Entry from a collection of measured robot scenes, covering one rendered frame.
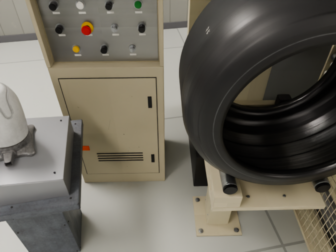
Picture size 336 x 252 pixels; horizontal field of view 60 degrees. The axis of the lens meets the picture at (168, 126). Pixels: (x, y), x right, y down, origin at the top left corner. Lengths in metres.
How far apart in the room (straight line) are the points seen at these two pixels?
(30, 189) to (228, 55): 0.89
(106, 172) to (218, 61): 1.48
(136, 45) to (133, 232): 1.07
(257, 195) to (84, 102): 0.97
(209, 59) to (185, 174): 1.51
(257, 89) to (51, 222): 1.12
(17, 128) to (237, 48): 0.87
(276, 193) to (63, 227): 1.03
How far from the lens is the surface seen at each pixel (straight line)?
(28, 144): 1.29
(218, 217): 1.80
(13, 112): 1.18
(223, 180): 0.91
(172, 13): 3.88
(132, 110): 1.56
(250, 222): 1.93
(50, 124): 1.39
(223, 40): 0.61
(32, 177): 1.19
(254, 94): 1.14
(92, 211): 1.96
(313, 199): 1.10
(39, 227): 1.61
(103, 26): 1.39
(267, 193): 1.05
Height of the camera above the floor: 1.63
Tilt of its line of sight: 43 degrees down
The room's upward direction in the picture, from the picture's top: straight up
